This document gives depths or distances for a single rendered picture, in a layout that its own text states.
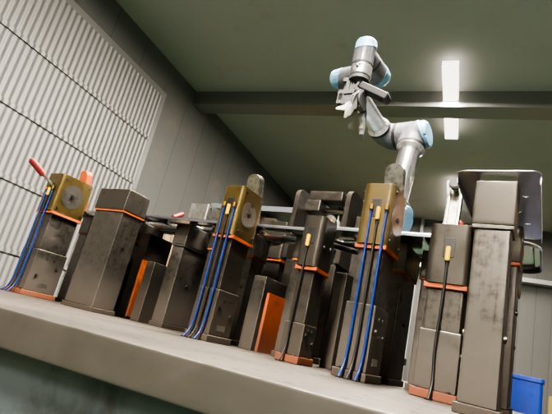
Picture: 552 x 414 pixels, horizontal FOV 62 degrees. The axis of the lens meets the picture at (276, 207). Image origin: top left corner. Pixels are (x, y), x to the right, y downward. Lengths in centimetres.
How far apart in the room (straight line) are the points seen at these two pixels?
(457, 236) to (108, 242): 87
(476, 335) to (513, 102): 382
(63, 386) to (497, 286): 50
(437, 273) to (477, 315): 20
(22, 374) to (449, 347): 59
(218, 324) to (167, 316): 31
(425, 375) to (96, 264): 86
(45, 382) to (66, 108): 337
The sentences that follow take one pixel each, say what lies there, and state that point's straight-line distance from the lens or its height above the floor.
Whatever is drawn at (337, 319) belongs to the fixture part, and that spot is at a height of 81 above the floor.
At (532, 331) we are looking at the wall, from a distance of 750.
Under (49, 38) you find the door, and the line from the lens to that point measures 383.
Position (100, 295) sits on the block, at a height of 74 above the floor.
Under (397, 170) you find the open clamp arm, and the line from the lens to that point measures 94.
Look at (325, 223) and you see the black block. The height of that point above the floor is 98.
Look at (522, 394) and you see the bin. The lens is 140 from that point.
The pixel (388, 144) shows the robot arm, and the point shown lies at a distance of 204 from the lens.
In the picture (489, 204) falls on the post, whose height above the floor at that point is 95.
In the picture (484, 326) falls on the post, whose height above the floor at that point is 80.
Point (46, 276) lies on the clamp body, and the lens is 149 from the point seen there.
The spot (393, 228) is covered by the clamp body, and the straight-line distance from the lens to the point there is 85.
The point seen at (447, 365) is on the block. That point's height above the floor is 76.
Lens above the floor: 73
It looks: 16 degrees up
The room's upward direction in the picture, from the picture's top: 13 degrees clockwise
